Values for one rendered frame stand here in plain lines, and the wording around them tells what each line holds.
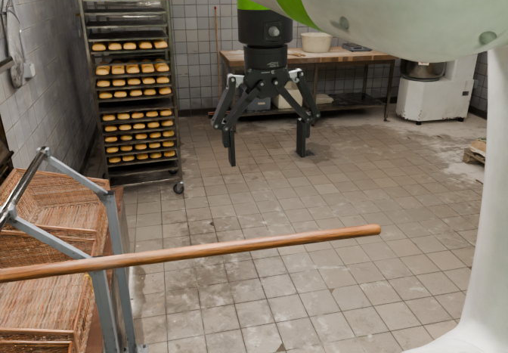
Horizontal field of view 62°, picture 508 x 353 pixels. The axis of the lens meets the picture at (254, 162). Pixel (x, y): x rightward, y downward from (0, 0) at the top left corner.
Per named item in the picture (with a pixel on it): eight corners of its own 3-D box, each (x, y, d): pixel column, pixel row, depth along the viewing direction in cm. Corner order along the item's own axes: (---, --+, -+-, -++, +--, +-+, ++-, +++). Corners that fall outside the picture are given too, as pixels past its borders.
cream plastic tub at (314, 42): (305, 54, 540) (306, 36, 532) (295, 48, 578) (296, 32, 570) (337, 52, 549) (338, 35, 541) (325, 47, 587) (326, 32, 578)
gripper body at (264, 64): (246, 48, 68) (248, 104, 71) (296, 44, 69) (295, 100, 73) (236, 41, 74) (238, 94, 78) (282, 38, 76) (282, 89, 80)
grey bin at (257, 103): (245, 111, 540) (245, 92, 531) (238, 100, 585) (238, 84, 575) (272, 109, 547) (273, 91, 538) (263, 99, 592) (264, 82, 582)
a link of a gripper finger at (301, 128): (296, 118, 81) (300, 118, 81) (295, 152, 83) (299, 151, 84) (302, 123, 78) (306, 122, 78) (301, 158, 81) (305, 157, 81)
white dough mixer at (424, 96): (406, 128, 551) (422, 21, 498) (383, 115, 603) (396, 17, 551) (468, 122, 569) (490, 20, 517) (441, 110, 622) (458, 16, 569)
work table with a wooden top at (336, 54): (230, 133, 531) (229, 60, 496) (221, 115, 603) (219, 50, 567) (390, 121, 576) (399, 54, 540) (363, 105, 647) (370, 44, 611)
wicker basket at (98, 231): (-11, 273, 188) (-28, 219, 177) (23, 211, 239) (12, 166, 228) (103, 259, 198) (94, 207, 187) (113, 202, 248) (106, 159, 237)
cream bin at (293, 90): (277, 109, 548) (278, 91, 539) (267, 99, 593) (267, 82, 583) (304, 107, 556) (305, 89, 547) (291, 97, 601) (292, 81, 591)
